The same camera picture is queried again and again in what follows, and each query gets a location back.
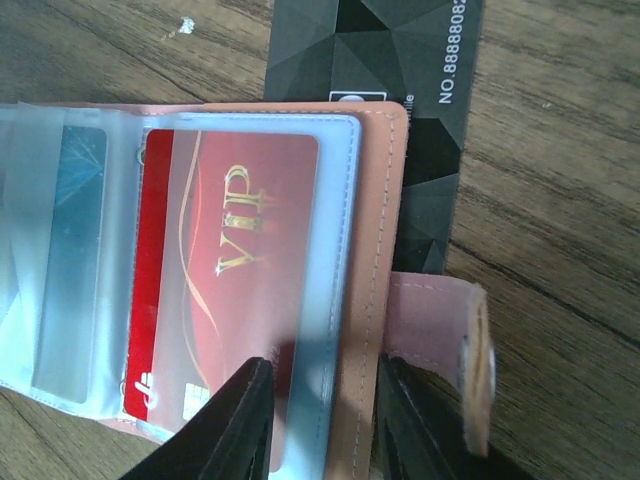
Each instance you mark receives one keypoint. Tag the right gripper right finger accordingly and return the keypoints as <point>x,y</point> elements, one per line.
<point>420,436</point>

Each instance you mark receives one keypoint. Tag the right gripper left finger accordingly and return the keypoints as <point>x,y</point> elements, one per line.
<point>229,438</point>

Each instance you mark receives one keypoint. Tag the red VIP card front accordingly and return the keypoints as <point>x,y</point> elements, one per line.
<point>221,259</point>

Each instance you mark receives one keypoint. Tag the blue card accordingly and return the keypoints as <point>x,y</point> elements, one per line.
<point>62,366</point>

